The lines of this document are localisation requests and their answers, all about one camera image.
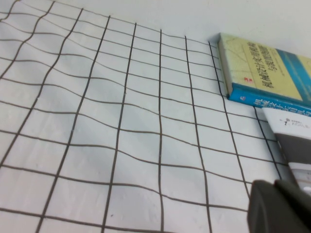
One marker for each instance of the white black-grid tablecloth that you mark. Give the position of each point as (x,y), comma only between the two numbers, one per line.
(136,121)

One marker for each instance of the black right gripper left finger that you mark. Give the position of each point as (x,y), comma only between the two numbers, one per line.
(266,211)

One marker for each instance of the yellow and blue textbook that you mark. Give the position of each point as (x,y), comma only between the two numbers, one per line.
(264,70)

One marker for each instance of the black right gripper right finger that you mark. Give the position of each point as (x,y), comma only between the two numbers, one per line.
(301,211)

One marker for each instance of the white and grey brochure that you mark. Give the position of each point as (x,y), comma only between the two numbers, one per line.
(291,138)

